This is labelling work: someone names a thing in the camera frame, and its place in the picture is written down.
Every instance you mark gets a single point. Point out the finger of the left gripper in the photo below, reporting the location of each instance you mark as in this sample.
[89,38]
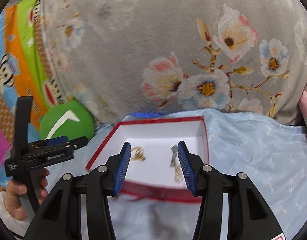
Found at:
[70,146]
[49,142]

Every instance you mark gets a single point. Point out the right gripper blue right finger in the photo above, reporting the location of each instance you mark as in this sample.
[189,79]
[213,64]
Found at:
[191,165]

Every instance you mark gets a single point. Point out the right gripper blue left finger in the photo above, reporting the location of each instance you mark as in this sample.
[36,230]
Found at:
[117,166]

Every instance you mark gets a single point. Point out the red jewelry box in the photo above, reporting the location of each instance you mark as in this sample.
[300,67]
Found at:
[153,177]

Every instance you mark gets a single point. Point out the person left hand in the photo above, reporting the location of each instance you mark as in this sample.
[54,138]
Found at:
[16,189]

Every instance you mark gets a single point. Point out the silver clip pearl tassel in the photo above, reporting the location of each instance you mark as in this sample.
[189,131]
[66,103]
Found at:
[175,164]

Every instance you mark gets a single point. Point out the green round cushion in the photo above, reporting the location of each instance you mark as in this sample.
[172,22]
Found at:
[70,119]

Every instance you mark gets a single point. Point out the colourful monkey cartoon quilt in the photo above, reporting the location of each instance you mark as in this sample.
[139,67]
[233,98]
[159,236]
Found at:
[26,69]

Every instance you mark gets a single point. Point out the light blue bed sheet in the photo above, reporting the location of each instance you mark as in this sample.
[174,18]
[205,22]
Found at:
[274,156]

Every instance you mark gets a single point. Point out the grey floral blanket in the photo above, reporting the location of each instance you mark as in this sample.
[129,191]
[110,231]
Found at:
[119,57]

